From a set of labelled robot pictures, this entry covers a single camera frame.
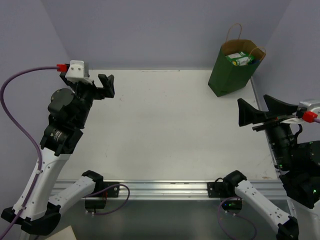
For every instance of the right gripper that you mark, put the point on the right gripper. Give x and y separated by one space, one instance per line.
248 114

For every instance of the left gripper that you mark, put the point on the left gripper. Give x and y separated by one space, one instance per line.
99 89

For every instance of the green paper bag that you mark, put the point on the green paper bag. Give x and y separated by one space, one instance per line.
227 78

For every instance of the green snack packet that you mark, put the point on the green snack packet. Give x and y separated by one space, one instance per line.
240 58

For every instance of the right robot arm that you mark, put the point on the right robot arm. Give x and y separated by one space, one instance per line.
299 164

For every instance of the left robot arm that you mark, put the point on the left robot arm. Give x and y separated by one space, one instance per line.
36 211

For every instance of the beige board corner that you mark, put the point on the beige board corner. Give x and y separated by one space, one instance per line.
66 233

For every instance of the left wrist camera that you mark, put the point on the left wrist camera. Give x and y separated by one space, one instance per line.
78 71

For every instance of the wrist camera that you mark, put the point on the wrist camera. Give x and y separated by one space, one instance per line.
308 111
78 71

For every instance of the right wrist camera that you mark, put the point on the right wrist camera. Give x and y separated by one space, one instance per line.
308 111

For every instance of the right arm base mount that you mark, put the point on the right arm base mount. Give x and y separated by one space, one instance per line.
218 189

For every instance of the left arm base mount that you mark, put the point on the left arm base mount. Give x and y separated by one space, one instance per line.
92 205

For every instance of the aluminium mounting rail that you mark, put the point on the aluminium mounting rail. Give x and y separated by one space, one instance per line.
198 190

